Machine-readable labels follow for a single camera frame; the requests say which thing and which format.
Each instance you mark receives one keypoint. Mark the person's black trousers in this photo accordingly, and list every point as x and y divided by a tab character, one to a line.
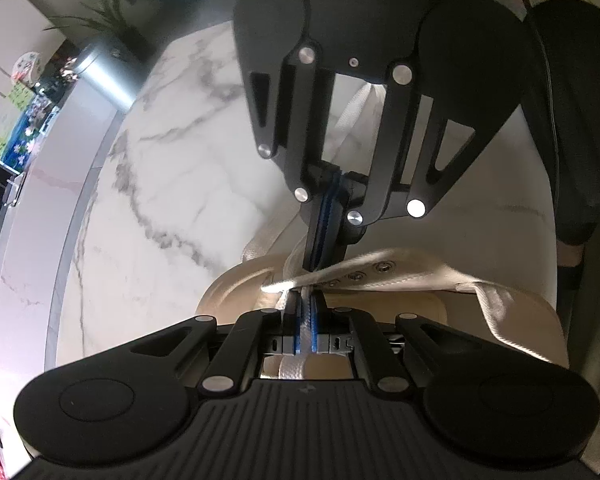
585	110

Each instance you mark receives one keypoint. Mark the beige canvas shoe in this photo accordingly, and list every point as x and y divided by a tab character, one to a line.
505	310

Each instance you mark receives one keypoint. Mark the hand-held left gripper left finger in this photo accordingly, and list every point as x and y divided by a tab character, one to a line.
292	325

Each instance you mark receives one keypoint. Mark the grey metal trash can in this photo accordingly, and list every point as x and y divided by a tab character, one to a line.
110	72

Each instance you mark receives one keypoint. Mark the dark glass jar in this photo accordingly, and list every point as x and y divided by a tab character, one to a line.
49	85

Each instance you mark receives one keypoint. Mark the flat white router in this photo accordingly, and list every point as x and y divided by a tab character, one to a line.
14	190

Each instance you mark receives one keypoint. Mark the lotus pond painting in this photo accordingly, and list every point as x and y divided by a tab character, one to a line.
15	125

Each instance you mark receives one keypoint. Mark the white marble television cabinet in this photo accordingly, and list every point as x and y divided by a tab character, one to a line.
35	240

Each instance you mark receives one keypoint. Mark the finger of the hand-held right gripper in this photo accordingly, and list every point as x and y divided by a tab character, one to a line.
316	230
337	230

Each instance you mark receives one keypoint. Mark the round paper fan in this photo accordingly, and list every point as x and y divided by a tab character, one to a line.
26	67

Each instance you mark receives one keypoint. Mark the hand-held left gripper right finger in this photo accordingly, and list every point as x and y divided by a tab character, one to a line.
320	325

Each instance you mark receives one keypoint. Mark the white shoelace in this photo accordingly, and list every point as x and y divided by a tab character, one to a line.
300	280

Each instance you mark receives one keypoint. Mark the potted plant in black pot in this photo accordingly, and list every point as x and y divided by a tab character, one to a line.
110	10

